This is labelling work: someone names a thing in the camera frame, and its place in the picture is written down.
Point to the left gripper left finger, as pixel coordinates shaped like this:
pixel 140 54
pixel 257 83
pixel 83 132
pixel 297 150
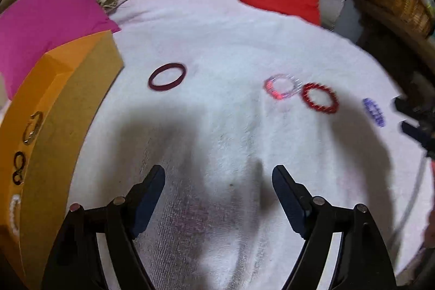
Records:
pixel 74 261

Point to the white textured bed cover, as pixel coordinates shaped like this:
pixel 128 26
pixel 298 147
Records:
pixel 261 90

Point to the dark maroon bangle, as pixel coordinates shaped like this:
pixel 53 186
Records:
pixel 167 77

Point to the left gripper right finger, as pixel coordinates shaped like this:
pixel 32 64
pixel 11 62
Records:
pixel 363 261

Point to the orange cardboard tray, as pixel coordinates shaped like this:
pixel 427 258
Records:
pixel 68 84

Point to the magenta pillow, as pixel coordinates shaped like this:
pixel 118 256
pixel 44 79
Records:
pixel 30 28

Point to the gold bangle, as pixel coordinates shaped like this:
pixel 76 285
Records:
pixel 32 128

